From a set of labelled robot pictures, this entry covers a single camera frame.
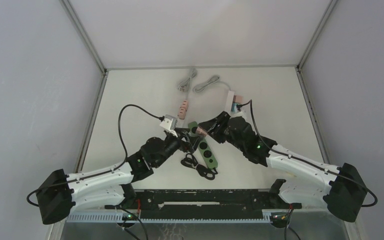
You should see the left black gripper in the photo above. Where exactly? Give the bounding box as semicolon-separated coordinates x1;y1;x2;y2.
153;127;203;168

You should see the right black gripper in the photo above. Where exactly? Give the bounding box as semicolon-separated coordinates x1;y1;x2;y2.
198;111;246;153

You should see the pink plug adapter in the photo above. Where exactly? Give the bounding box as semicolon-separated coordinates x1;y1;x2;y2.
180;100;189;109
195;127;208;137
233;95;244;104
177;107;187;120

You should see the white power strip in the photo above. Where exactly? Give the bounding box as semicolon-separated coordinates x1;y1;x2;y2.
176;99;189;128
224;90;235;114

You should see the green power strip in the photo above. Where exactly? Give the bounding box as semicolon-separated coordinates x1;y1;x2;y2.
187;121;218;169

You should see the teal plug adapter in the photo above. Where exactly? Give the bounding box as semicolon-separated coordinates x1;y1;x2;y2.
231;103;238;112

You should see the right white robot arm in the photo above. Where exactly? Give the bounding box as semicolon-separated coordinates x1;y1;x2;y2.
197;111;378;223

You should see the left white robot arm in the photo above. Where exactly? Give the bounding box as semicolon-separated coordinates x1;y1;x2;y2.
35;128;203;225

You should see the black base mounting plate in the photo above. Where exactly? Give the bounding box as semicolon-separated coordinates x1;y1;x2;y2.
104;189;302;215

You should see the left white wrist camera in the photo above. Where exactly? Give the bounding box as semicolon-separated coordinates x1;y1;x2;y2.
159;114;179;137

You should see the left black camera cable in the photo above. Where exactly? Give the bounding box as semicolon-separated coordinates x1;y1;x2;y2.
26;104;165;208

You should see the grey cord of near strip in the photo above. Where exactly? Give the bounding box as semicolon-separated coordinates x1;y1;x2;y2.
192;74;234;95

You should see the grey cord of strip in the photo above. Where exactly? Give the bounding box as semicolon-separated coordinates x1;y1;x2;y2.
192;74;234;95
177;67;199;102

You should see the grey cord of far strip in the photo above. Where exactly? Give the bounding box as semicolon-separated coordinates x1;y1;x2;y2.
177;67;199;102

